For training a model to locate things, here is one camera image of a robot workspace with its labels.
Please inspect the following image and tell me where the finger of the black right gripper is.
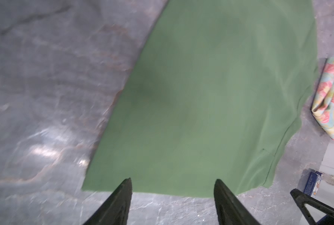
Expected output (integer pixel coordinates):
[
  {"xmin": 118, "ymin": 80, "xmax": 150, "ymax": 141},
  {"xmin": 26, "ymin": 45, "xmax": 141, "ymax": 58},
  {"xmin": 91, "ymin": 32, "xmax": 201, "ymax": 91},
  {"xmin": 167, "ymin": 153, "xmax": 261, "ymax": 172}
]
[{"xmin": 290, "ymin": 188, "xmax": 334, "ymax": 225}]

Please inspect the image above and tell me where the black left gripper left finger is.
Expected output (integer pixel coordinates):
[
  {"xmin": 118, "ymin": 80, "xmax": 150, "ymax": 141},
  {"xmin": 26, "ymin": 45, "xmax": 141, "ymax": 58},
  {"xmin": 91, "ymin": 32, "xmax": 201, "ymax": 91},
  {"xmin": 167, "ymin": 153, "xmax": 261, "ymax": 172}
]
[{"xmin": 83, "ymin": 178, "xmax": 132, "ymax": 225}]

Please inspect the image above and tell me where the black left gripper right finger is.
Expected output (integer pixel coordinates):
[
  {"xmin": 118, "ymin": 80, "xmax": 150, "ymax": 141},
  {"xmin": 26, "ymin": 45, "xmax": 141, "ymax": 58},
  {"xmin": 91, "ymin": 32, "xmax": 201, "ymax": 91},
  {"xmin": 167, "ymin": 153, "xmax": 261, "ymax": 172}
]
[{"xmin": 213, "ymin": 179, "xmax": 260, "ymax": 225}]

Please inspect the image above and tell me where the floral pastel skirt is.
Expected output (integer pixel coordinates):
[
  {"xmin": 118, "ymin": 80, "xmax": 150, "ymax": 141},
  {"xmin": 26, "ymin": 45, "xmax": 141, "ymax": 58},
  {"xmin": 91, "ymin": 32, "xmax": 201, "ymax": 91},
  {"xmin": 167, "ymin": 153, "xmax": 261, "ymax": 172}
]
[{"xmin": 311, "ymin": 57, "xmax": 334, "ymax": 139}]

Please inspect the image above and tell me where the dark green skirt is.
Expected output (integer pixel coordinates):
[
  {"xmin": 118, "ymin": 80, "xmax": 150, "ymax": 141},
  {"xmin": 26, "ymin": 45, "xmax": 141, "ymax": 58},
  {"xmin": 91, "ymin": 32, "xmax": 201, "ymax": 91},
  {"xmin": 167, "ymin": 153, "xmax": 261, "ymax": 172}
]
[{"xmin": 82, "ymin": 1, "xmax": 318, "ymax": 198}]

